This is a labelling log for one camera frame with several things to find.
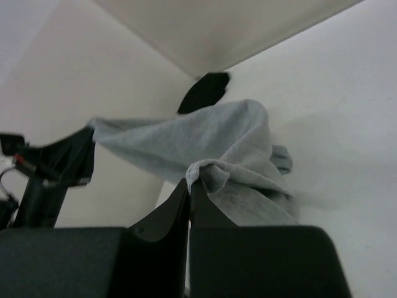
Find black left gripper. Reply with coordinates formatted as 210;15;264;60
1;127;95;228

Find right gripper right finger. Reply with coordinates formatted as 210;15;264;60
189;181;352;297

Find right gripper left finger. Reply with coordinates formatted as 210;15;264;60
108;179;189;297

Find grey tank top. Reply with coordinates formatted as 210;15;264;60
89;99;298;226

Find folded black tank top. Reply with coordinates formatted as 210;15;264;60
177;72;230;115

